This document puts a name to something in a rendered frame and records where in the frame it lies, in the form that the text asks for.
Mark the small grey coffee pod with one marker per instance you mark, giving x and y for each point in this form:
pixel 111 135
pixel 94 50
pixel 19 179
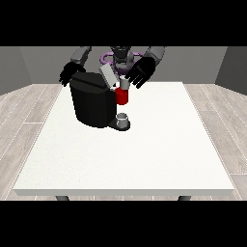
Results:
pixel 124 83

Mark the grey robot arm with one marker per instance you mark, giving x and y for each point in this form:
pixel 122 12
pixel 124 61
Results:
pixel 155 54
pixel 80 55

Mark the red pod holder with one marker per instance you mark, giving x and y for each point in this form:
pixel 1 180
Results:
pixel 122 96

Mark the black coffee machine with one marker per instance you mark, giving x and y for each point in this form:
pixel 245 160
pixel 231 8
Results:
pixel 92 99

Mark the pale grey machine lid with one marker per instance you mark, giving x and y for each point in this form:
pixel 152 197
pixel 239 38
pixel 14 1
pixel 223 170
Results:
pixel 108 75

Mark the small grey cup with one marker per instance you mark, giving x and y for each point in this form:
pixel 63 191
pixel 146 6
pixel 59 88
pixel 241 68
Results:
pixel 122 119

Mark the grey robot trunk purple rings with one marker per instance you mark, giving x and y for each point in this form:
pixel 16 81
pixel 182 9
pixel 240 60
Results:
pixel 120 58

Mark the dark table leg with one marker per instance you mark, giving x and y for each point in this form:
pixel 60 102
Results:
pixel 184 198
pixel 62 198

